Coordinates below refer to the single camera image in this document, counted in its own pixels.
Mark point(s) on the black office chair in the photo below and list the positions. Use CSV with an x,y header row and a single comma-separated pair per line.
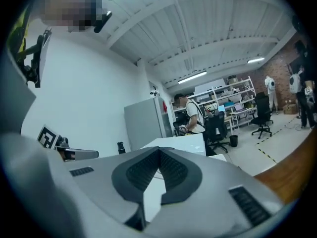
x,y
218,130
262,113

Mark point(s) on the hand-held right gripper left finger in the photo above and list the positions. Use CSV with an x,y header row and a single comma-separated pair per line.
x,y
99,180

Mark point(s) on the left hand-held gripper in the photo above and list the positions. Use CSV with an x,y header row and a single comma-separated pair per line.
x,y
48,137

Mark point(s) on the monitor on black arm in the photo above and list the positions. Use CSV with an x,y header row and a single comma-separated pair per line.
x,y
40,58

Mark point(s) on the person's grey shirt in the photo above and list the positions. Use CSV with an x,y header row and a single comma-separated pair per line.
x,y
15,103

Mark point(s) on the white desk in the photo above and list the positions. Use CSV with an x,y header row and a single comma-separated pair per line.
x,y
239,113

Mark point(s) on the white box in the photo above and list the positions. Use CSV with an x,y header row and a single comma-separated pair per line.
x,y
183,142

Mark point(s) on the red ornament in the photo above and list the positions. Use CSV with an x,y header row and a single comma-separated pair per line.
x,y
165,107

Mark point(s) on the long ceiling light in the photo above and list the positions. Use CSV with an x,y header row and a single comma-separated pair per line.
x,y
255,60
192,77

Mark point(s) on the person's head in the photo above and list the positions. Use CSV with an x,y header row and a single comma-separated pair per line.
x,y
71,6

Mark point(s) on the white security camera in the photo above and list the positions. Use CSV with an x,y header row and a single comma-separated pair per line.
x,y
155,93

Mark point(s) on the white shelving unit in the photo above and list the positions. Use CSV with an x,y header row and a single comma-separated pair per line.
x,y
237,88

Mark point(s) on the black thermos bottle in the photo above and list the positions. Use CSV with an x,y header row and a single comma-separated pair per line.
x,y
120,148

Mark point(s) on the white backpack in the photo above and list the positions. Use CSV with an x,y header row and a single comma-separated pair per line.
x,y
296,82

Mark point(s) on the grey refrigerator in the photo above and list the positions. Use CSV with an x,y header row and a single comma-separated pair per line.
x,y
142,123

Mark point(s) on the black head camera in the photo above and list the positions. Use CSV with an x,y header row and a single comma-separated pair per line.
x,y
102,21

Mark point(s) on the black trash bin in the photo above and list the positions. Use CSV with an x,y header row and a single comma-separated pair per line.
x,y
233,141

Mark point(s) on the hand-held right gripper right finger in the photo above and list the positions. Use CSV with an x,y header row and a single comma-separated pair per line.
x,y
218,182

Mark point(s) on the cardboard box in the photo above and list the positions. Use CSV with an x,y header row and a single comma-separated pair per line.
x,y
289,109

